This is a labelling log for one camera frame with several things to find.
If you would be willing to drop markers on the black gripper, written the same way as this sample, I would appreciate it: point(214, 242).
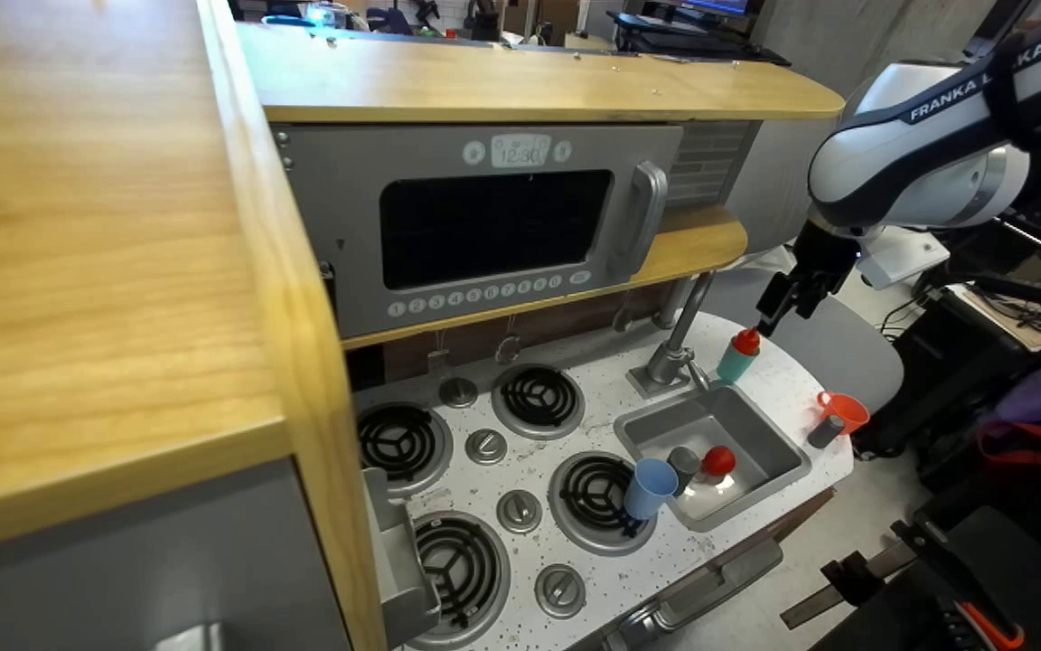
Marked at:
point(826, 263)

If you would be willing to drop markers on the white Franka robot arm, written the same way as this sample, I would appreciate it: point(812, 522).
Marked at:
point(906, 166)

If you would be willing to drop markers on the teal plastic cup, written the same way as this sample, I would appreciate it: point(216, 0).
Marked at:
point(731, 366)

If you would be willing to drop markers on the dark grey counter peg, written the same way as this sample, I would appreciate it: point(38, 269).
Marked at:
point(826, 436)

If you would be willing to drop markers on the light blue plastic cup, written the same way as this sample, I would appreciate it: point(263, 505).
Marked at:
point(651, 491)

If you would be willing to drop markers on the grey toy faucet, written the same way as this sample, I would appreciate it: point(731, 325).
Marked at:
point(668, 356)

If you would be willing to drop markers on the grey toy sink basin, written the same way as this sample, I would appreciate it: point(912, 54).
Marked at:
point(773, 465)

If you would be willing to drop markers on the grey sink drain plug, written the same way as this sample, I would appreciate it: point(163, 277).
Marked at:
point(685, 459)

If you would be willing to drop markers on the black spiral stove burner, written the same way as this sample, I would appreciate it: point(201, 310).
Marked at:
point(398, 438)
point(579, 481)
point(461, 564)
point(538, 400)

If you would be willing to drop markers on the dark computer monitor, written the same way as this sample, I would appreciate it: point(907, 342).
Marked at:
point(689, 29)

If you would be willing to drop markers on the grey round stove knob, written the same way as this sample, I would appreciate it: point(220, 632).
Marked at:
point(516, 512)
point(455, 393)
point(486, 445)
point(561, 591)

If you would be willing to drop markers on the grey toy microwave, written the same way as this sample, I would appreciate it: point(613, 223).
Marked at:
point(350, 183)

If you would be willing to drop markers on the wooden toy kitchen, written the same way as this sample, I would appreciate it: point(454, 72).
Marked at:
point(124, 240)

